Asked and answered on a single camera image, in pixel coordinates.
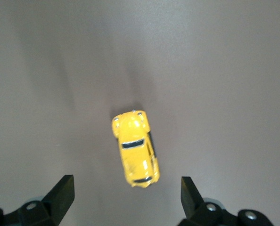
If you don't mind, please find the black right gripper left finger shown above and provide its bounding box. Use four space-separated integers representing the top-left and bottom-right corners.
0 174 75 226

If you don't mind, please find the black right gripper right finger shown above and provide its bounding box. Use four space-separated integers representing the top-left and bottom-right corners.
177 176 274 226

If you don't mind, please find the yellow beetle toy car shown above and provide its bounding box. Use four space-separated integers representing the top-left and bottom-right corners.
111 109 161 189

